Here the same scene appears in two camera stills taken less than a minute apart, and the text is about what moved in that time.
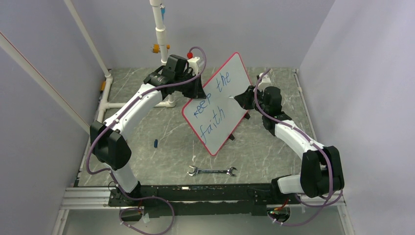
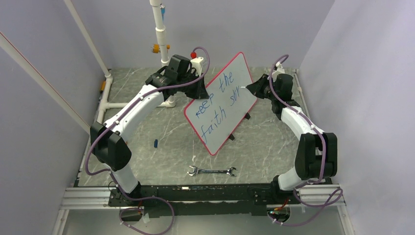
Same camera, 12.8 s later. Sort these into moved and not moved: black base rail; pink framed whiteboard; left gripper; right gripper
Moved: right gripper
Not moved: black base rail; pink framed whiteboard; left gripper
